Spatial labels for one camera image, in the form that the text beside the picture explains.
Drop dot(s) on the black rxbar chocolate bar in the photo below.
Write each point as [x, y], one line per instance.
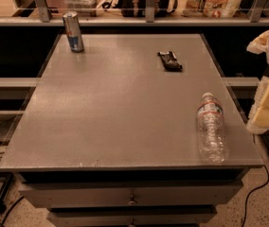
[170, 62]

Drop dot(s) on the red bull can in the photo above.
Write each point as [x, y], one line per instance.
[73, 32]

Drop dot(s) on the clear plastic water bottle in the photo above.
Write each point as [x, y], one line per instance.
[210, 125]

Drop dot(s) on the printed snack bag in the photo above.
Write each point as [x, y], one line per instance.
[211, 8]

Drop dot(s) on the black bag on shelf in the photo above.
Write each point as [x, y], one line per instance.
[137, 8]

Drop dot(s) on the grey drawer cabinet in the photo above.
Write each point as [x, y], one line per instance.
[112, 121]

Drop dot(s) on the upper drawer knob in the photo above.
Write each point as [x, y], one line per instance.
[132, 201]

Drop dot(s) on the grey metal shelf rail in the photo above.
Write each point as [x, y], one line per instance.
[50, 13]

